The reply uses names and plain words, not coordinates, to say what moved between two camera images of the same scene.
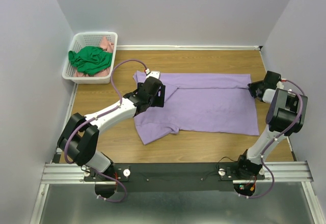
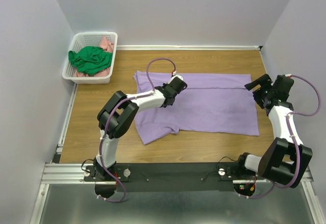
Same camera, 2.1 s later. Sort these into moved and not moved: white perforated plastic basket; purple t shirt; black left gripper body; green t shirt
Moved: black left gripper body
Not moved: purple t shirt; green t shirt; white perforated plastic basket
